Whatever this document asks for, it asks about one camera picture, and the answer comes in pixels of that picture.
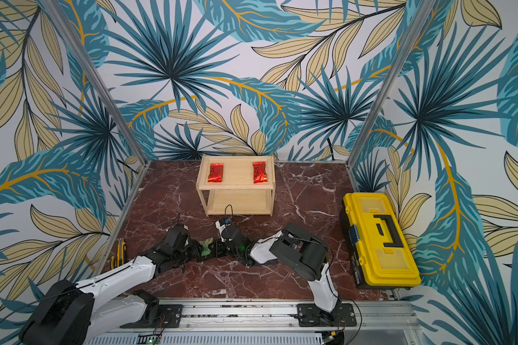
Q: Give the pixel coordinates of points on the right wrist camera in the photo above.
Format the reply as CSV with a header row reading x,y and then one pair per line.
x,y
222,224

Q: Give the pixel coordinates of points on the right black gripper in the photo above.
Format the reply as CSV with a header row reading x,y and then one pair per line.
x,y
223,247

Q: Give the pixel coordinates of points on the right aluminium corner post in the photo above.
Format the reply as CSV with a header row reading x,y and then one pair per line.
x,y
413,31

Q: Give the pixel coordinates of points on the aluminium front rail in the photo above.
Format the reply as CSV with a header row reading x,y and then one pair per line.
x,y
206,321

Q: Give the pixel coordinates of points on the left aluminium corner post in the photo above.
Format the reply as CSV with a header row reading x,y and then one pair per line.
x,y
66,30

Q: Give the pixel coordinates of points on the yellow black toolbox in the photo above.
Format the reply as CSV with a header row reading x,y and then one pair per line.
x,y
380,256

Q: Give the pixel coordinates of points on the light wooden two-tier shelf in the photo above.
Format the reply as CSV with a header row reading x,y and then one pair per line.
x,y
237,187

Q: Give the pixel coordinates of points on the yellow black utility knife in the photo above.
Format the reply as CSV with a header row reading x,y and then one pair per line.
x,y
118,259

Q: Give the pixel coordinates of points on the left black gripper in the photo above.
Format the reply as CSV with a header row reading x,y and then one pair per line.
x,y
196,252

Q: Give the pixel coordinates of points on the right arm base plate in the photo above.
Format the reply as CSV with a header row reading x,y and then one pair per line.
x,y
309,315

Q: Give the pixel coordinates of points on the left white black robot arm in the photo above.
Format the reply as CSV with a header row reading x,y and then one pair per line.
x,y
74,313

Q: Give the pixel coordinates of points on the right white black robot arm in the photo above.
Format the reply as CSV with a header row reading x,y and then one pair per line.
x,y
292,246

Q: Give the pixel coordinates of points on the red tea bag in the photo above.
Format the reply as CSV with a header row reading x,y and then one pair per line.
x,y
259,172
216,173

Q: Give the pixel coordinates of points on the aluminium corner post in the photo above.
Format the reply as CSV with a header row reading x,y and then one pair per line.
x,y
413,31
66,30

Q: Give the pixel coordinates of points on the green tea bag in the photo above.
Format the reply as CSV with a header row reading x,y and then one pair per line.
x,y
205,247

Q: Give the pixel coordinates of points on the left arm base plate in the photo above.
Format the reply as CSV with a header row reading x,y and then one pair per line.
x,y
167,316

